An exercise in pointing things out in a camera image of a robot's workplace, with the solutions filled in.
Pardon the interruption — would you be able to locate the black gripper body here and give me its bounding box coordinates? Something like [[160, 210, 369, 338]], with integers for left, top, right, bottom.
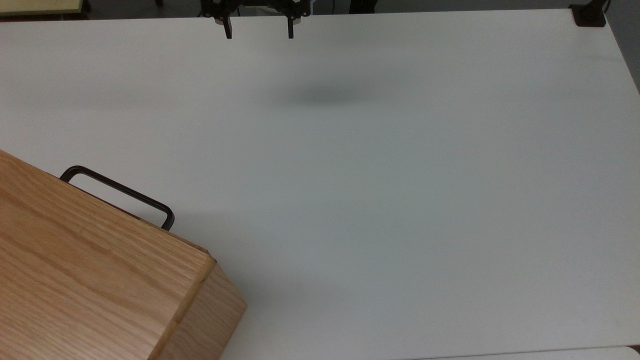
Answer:
[[200, 0, 304, 23]]

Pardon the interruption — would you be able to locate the black metal drawer handle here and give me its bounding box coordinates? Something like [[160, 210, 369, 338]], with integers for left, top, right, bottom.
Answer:
[[59, 165, 176, 232]]

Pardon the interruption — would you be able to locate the oak wood drawer cabinet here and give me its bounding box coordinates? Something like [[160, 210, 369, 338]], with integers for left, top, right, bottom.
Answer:
[[0, 149, 248, 360]]

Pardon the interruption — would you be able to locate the yellow side table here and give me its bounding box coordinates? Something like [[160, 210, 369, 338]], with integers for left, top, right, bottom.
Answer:
[[0, 0, 92, 18]]

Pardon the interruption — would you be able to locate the black table clamp mount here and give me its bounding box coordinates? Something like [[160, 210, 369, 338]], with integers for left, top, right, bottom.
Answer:
[[569, 0, 612, 28]]

